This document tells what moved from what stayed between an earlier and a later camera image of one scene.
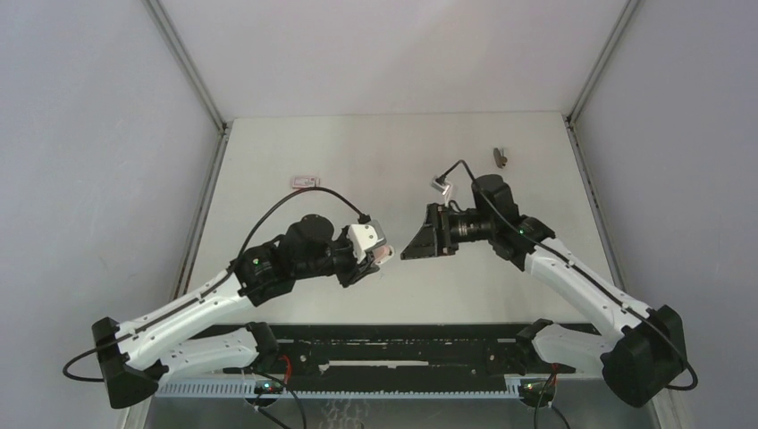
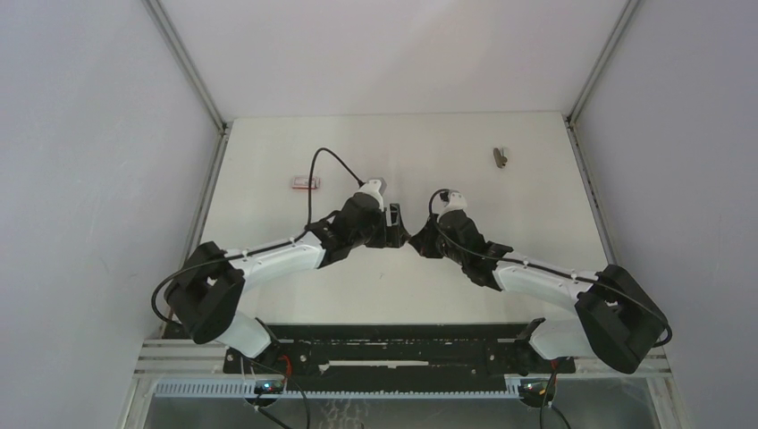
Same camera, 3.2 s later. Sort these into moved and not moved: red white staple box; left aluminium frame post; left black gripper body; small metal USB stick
Moved: left black gripper body
Not moved: left aluminium frame post; red white staple box; small metal USB stick
